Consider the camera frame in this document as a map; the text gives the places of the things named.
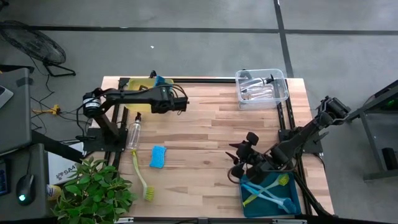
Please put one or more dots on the blue plastic tray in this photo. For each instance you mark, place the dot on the blue plastic tray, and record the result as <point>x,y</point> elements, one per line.
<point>273,211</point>

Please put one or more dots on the black aluminium table frame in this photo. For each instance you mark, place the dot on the black aluminium table frame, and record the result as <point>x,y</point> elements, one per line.
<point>202,80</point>

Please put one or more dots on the grey desk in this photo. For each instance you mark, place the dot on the grey desk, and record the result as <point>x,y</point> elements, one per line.
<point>38,174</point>

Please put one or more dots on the yellow plastic tray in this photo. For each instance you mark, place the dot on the yellow plastic tray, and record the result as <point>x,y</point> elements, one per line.
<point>140,107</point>

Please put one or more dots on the black floor fan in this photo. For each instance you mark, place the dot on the black floor fan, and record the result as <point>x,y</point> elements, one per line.
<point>34,46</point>

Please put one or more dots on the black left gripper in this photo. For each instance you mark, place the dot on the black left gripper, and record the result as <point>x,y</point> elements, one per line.
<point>172,102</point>

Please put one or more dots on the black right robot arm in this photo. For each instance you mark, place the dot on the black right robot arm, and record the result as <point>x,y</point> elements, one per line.
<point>298,140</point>

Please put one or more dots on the black keyboard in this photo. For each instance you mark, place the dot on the black keyboard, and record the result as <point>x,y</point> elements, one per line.
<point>3,177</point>

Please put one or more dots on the clear plastic storage bin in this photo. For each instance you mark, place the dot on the clear plastic storage bin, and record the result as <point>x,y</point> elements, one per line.
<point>280,102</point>

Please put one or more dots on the table-level camera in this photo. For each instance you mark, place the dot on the table-level camera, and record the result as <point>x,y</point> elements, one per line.
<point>202,221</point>

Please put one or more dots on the silver laptop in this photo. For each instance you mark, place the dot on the silver laptop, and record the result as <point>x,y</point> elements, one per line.
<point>4,96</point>

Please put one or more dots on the white printed cardboard box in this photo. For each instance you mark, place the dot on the white printed cardboard box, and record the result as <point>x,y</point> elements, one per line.
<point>62,168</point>

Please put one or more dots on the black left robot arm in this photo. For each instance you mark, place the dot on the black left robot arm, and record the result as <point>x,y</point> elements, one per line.
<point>130,96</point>

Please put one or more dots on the black computer mouse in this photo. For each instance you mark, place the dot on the black computer mouse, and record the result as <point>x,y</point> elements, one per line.
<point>25,189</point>

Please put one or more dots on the green dish brush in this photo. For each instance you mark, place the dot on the green dish brush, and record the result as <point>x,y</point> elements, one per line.
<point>281,180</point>
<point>148,193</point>

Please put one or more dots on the clear pump bottle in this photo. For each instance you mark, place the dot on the clear pump bottle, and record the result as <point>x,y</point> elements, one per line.
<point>133,137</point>
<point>258,94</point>
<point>253,84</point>

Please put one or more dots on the blue cloth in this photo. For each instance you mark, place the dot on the blue cloth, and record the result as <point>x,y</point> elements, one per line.
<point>160,81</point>

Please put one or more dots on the grey side table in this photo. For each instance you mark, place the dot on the grey side table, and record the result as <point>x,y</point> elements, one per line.
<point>15,130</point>

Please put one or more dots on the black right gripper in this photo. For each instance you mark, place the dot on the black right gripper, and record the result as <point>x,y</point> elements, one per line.
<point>256,165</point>

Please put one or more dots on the blue dish brush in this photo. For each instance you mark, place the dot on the blue dish brush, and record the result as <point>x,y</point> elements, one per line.
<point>289,206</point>
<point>261,190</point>

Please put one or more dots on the grey metal stand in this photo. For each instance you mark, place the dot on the grey metal stand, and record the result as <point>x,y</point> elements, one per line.
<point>370,140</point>

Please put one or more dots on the blue wavy kitchen sponge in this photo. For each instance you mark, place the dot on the blue wavy kitchen sponge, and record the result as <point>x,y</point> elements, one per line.
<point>158,157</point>

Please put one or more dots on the yellow round container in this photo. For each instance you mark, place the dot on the yellow round container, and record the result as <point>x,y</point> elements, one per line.
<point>53,192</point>

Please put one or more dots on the green leafy potted plant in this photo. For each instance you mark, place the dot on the green leafy potted plant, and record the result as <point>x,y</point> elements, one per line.
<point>93,193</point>

